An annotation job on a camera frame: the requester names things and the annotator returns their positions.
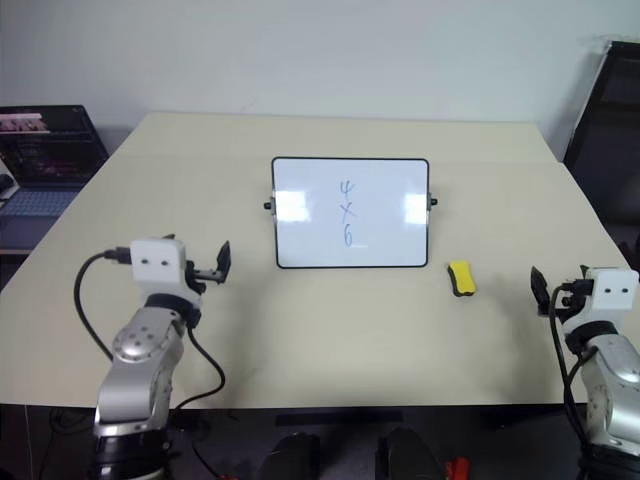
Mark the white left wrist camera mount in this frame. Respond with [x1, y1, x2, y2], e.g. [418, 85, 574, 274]
[130, 238, 206, 308]

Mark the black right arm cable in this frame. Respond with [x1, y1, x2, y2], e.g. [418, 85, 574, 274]
[548, 283, 599, 471]

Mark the small black-framed whiteboard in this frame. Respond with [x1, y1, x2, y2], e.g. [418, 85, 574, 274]
[263, 156, 440, 272]

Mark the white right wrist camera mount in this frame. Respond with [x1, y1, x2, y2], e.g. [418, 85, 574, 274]
[574, 266, 640, 332]

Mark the dark rounded shape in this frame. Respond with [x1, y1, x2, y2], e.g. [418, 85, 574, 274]
[263, 432, 322, 480]
[376, 426, 444, 480]

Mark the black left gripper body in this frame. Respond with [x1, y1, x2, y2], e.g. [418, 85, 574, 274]
[183, 259, 224, 297]

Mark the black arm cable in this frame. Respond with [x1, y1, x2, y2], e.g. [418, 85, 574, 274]
[548, 283, 599, 471]
[73, 246, 226, 410]

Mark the open laptop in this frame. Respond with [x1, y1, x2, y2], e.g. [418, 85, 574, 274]
[0, 104, 111, 252]

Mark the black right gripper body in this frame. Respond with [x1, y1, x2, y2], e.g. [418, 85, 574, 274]
[553, 277, 595, 322]

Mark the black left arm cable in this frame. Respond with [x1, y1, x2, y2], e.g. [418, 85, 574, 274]
[73, 246, 226, 410]

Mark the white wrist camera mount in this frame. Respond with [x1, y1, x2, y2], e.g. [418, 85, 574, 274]
[574, 266, 640, 332]
[130, 238, 206, 308]

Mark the black chair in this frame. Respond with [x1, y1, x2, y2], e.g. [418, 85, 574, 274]
[563, 40, 640, 256]

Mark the red object under table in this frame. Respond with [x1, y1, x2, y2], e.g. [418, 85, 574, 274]
[444, 456, 472, 480]

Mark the yellow and black eraser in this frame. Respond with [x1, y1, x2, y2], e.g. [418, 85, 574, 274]
[446, 259, 478, 298]

